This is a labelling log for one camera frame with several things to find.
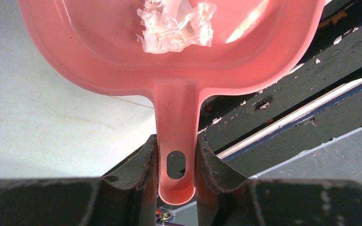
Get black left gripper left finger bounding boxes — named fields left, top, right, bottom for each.
left=0, top=135, right=158, bottom=226

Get white paper scrap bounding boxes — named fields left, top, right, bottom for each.
left=137, top=0, right=217, bottom=54

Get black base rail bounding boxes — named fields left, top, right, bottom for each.
left=198, top=0, right=362, bottom=176

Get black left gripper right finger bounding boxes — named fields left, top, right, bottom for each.
left=195, top=139, right=362, bottom=226

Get pink dustpan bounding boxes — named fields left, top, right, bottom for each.
left=18, top=0, right=326, bottom=205

